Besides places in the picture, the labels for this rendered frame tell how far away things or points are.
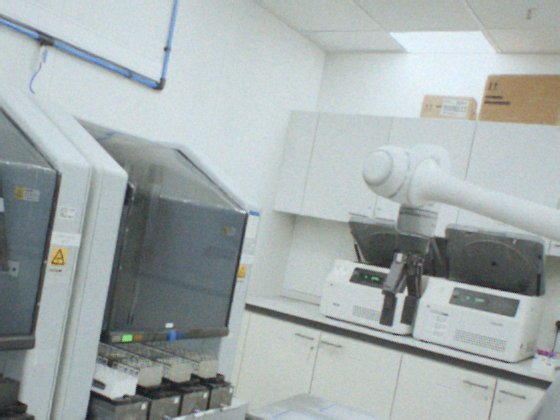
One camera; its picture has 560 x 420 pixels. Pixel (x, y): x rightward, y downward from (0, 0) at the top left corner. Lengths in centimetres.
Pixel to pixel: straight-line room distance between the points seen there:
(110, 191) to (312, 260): 320
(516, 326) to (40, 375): 266
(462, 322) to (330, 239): 134
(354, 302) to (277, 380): 71
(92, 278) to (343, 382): 252
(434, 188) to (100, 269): 90
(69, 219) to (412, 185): 84
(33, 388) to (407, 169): 105
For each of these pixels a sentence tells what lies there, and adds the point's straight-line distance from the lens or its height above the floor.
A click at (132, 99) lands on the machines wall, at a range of 350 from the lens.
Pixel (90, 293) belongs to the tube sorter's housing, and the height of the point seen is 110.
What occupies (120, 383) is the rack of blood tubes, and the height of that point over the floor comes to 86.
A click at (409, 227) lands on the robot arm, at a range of 160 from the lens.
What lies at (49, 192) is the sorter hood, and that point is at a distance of 168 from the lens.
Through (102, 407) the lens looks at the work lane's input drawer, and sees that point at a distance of 195.
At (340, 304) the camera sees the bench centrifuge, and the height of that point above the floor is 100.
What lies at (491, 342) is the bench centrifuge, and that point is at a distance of 385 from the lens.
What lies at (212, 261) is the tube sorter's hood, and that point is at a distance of 223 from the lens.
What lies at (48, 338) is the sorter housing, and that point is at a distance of 179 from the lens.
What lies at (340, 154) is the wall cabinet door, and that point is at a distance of 453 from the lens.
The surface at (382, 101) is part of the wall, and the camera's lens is 488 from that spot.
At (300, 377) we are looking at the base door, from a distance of 424.
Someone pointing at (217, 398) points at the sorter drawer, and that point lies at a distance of 231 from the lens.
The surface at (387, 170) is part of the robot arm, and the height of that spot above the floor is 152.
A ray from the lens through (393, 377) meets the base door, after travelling 401.
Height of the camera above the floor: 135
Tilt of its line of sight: 3 degrees down
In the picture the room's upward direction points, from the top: 10 degrees clockwise
